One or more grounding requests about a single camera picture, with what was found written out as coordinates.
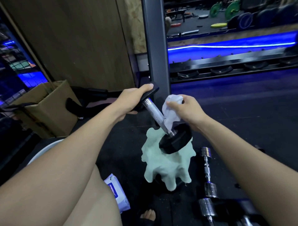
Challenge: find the white blue wet wipes pack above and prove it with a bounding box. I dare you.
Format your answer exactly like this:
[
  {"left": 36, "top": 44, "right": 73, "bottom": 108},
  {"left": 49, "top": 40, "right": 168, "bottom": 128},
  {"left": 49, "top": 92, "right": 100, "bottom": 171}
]
[{"left": 103, "top": 173, "right": 131, "bottom": 214}]

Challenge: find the person's left hand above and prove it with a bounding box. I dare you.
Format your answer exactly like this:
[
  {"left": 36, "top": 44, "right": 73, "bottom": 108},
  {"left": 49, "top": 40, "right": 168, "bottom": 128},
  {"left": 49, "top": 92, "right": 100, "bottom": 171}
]
[{"left": 114, "top": 83, "right": 155, "bottom": 121}]

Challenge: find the steel barbell bar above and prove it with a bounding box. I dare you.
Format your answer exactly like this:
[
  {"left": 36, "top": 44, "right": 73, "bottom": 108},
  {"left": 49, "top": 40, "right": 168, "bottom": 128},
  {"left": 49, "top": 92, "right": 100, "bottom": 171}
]
[{"left": 167, "top": 29, "right": 200, "bottom": 37}]

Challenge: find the dark metal rack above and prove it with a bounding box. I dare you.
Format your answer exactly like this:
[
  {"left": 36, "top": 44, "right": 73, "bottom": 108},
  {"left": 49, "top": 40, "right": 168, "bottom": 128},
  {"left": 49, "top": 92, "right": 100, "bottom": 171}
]
[{"left": 169, "top": 47, "right": 298, "bottom": 84}]

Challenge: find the row of black bumper plates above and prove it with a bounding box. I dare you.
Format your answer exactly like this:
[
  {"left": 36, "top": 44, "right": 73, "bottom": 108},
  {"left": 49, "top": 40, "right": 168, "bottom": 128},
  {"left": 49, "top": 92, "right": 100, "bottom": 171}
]
[{"left": 227, "top": 3, "right": 298, "bottom": 31}]

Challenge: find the large black rubber weight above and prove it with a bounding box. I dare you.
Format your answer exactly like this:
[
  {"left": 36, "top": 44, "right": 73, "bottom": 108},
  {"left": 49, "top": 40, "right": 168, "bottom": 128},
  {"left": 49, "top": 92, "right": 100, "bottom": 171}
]
[{"left": 285, "top": 31, "right": 298, "bottom": 56}]

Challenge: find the green weight plate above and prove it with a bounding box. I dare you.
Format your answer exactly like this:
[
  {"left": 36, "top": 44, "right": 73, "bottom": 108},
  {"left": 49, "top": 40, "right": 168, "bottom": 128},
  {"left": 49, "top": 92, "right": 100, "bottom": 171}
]
[
  {"left": 209, "top": 2, "right": 222, "bottom": 18},
  {"left": 224, "top": 1, "right": 241, "bottom": 21}
]

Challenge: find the black left sandal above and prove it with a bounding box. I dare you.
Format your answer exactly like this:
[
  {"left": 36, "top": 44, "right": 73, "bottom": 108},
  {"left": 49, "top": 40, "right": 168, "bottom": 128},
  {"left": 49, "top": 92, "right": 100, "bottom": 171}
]
[{"left": 137, "top": 208, "right": 161, "bottom": 226}]

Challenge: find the white rimmed basin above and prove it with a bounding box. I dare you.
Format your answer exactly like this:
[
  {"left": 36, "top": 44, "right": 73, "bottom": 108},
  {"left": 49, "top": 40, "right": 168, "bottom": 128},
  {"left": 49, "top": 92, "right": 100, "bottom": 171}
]
[{"left": 27, "top": 138, "right": 65, "bottom": 166}]

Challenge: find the person's left leg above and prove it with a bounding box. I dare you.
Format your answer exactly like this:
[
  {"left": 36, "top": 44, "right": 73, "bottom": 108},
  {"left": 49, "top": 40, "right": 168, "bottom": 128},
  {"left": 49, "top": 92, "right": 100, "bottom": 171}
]
[{"left": 63, "top": 164, "right": 123, "bottom": 226}]

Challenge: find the small chrome dumbbell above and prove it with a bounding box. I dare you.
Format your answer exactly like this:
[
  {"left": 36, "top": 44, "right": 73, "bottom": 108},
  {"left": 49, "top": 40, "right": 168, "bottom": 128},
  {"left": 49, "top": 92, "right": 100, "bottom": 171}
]
[{"left": 201, "top": 147, "right": 219, "bottom": 198}]

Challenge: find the light green cloth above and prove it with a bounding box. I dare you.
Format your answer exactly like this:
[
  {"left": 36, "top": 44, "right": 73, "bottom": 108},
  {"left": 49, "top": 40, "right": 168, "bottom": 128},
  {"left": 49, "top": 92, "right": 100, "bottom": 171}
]
[{"left": 141, "top": 127, "right": 197, "bottom": 192}]

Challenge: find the black strap handle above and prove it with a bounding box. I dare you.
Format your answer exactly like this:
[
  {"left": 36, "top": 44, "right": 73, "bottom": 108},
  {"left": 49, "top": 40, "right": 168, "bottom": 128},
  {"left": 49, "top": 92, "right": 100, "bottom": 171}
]
[{"left": 0, "top": 102, "right": 38, "bottom": 112}]

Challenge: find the brown cardboard box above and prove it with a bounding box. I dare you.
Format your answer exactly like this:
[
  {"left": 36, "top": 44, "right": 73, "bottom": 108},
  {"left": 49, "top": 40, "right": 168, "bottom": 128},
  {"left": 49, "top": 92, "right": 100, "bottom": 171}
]
[{"left": 10, "top": 80, "right": 82, "bottom": 138}]

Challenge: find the glowing white light strip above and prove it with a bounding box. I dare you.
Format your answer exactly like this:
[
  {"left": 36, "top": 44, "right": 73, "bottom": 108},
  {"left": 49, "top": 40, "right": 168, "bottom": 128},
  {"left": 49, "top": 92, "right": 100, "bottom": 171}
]
[{"left": 167, "top": 42, "right": 296, "bottom": 51}]

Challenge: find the large chrome dumbbell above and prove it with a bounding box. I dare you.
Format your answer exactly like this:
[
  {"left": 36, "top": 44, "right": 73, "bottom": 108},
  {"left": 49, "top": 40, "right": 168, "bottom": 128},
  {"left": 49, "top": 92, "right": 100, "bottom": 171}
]
[{"left": 198, "top": 198, "right": 218, "bottom": 226}]

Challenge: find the person's right forearm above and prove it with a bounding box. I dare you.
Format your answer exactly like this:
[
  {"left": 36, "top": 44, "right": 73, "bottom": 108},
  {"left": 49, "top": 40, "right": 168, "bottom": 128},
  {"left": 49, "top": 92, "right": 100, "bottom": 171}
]
[{"left": 196, "top": 116, "right": 298, "bottom": 226}]

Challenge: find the person's right hand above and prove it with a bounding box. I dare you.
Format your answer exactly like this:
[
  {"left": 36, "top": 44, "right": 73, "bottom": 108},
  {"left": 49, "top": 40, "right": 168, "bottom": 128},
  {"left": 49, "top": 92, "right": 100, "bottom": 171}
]
[{"left": 165, "top": 94, "right": 210, "bottom": 133}]

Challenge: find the black padded bench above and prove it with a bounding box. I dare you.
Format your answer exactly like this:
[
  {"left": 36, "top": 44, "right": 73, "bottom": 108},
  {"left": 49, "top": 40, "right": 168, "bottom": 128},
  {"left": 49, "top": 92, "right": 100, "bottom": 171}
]
[{"left": 65, "top": 86, "right": 124, "bottom": 120}]

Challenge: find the thin wooden stick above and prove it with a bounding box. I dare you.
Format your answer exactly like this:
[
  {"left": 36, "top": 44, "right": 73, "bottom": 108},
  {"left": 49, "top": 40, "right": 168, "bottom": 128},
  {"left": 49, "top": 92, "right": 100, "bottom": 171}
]
[{"left": 0, "top": 4, "right": 55, "bottom": 89}]

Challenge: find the person's left forearm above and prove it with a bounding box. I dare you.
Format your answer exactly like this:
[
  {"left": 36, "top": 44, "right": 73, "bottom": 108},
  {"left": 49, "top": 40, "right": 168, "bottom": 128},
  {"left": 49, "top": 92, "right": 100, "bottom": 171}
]
[{"left": 0, "top": 103, "right": 127, "bottom": 226}]

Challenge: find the white wet wipe sheet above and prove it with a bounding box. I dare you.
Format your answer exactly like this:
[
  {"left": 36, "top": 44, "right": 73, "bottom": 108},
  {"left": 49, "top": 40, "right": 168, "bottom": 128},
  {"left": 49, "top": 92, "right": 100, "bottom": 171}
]
[{"left": 162, "top": 94, "right": 185, "bottom": 131}]

